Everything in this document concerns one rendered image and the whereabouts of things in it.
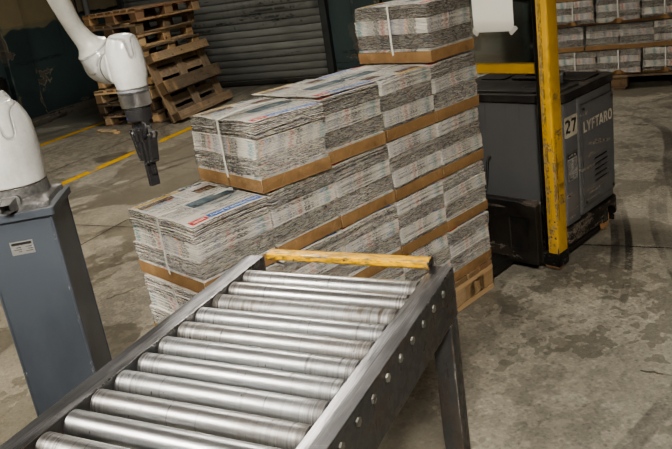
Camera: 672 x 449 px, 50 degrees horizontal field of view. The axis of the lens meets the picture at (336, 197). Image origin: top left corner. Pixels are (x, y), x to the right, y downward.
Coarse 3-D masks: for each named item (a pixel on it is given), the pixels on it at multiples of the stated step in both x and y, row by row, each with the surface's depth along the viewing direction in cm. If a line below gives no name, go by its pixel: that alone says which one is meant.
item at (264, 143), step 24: (240, 120) 221; (264, 120) 219; (288, 120) 225; (312, 120) 231; (240, 144) 224; (264, 144) 221; (288, 144) 227; (312, 144) 234; (240, 168) 228; (264, 168) 222; (288, 168) 228
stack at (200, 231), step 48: (384, 144) 263; (432, 144) 281; (192, 192) 238; (240, 192) 231; (288, 192) 231; (336, 192) 247; (384, 192) 264; (432, 192) 284; (144, 240) 231; (192, 240) 208; (240, 240) 219; (288, 240) 234; (336, 240) 249; (384, 240) 267
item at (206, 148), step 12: (216, 108) 248; (228, 108) 245; (240, 108) 243; (192, 120) 243; (204, 120) 237; (192, 132) 245; (204, 132) 240; (216, 132) 234; (204, 144) 241; (216, 144) 235; (204, 156) 243; (216, 156) 237; (204, 168) 246; (216, 168) 239
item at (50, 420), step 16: (256, 256) 184; (240, 272) 176; (208, 288) 170; (224, 288) 169; (192, 304) 162; (208, 304) 163; (176, 320) 156; (192, 320) 158; (144, 336) 151; (160, 336) 150; (176, 336) 154; (128, 352) 145; (144, 352) 145; (112, 368) 140; (128, 368) 141; (80, 384) 136; (96, 384) 135; (112, 384) 137; (64, 400) 131; (80, 400) 130; (48, 416) 127; (64, 416) 127; (32, 432) 123; (0, 448) 120; (16, 448) 119; (32, 448) 120
